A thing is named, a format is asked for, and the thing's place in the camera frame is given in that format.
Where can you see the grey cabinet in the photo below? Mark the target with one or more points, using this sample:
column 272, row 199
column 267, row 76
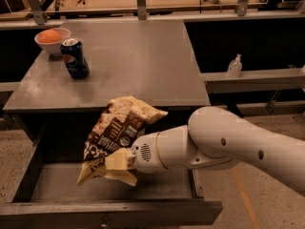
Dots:
column 150, row 60

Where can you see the open top drawer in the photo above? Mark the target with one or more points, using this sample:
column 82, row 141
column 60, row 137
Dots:
column 46, row 195

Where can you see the clear sanitizer bottle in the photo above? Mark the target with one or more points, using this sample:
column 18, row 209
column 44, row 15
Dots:
column 235, row 67

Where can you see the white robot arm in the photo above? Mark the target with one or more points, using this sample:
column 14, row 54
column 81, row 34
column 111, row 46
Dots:
column 214, row 138

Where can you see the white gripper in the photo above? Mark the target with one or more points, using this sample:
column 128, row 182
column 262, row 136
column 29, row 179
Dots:
column 144, row 152

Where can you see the brown chip bag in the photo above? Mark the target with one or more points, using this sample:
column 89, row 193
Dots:
column 117, row 127

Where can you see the white bowl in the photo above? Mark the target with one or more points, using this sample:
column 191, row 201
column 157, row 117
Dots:
column 53, row 48

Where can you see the blue pepsi can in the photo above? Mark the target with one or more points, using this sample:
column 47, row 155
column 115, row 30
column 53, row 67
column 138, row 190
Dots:
column 73, row 56

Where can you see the orange fruit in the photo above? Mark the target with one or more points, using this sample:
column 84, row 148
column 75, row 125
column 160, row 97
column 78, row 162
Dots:
column 49, row 36

